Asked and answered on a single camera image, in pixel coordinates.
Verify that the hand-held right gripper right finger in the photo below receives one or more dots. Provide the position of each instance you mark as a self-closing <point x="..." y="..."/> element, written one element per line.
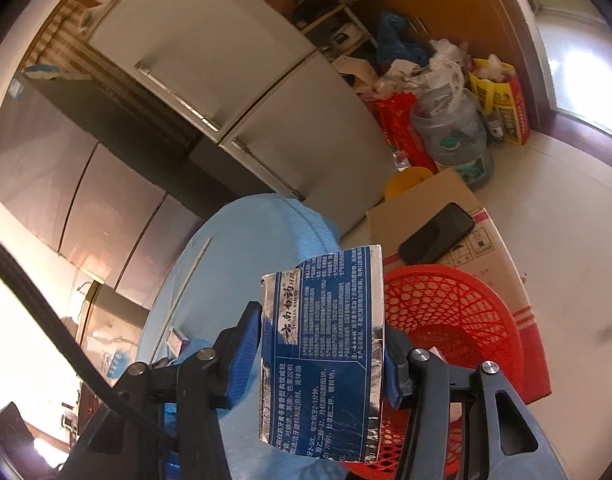
<point x="393" y="380"/>

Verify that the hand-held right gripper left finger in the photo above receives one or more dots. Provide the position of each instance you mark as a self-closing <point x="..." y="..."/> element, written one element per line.
<point x="240" y="360"/>

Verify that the blue white snack packet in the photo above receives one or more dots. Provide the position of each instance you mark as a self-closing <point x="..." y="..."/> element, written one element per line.
<point x="326" y="335"/>

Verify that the red plastic mesh basket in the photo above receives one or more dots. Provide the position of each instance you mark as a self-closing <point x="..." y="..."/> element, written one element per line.
<point x="436" y="300"/>

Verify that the small white wrapper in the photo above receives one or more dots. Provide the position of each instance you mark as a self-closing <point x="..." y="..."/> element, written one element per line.
<point x="178" y="341"/>

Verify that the thin white stick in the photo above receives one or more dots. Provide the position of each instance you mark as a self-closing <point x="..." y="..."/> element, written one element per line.
<point x="190" y="272"/>

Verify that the black smartphone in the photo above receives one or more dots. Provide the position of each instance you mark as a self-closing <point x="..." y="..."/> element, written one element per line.
<point x="436" y="235"/>

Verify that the brown cardboard box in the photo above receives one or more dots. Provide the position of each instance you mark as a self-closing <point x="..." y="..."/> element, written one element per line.
<point x="511" y="270"/>

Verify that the yellow plastic bowl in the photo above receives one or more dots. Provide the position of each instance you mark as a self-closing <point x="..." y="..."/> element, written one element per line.
<point x="406" y="182"/>

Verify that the red printed bag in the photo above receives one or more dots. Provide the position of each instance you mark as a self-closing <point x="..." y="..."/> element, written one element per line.
<point x="401" y="125"/>

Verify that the clear large water jug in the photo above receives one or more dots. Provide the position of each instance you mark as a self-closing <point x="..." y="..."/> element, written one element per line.
<point x="451" y="130"/>

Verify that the dark small bottle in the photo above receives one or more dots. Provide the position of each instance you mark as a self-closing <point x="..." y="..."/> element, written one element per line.
<point x="495" y="127"/>

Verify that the grey three-door refrigerator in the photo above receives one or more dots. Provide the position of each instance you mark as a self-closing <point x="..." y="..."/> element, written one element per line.
<point x="35" y="160"/>

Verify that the yellow printed bag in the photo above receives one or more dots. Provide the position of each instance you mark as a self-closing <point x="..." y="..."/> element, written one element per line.
<point x="511" y="110"/>

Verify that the white plastic bag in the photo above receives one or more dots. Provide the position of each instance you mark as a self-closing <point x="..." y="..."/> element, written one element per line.
<point x="446" y="60"/>

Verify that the silver two-door refrigerator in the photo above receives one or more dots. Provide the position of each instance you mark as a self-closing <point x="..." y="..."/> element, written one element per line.
<point x="210" y="35"/>

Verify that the blue plastic bag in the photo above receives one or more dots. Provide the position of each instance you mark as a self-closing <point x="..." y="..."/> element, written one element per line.
<point x="396" y="40"/>

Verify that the white shelf rack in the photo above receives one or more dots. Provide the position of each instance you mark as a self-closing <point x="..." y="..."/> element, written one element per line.
<point x="351" y="25"/>

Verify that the wooden lattice door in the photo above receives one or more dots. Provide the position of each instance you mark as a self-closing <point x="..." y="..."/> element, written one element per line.
<point x="60" y="25"/>

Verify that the brown wooden cabinet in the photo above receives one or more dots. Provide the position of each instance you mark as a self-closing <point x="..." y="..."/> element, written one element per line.
<point x="461" y="0"/>

